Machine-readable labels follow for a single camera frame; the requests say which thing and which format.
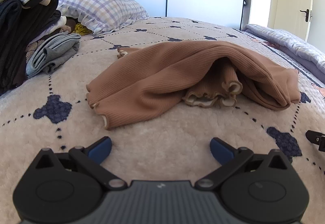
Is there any brown ribbed long-sleeve top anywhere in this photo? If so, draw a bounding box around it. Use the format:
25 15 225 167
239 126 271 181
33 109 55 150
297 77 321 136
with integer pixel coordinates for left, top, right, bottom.
87 40 301 129

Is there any pile of dark clothes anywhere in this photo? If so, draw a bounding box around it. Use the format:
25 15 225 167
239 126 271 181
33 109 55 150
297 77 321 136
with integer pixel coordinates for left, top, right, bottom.
1 0 61 94

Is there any beige bear pattern bed blanket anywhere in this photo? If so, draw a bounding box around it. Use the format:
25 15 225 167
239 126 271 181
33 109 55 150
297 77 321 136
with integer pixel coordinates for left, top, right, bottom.
1 17 324 223

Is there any folded grey garment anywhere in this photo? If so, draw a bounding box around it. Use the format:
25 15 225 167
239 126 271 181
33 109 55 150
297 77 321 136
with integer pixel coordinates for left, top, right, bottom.
25 32 81 79

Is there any yellow knitted item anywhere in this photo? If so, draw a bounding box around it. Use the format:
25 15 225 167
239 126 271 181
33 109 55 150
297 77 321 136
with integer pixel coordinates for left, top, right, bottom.
73 23 93 36

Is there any purple plaid pillow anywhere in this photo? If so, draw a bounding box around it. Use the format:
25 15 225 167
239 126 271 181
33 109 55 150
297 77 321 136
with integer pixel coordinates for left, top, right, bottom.
57 0 149 35

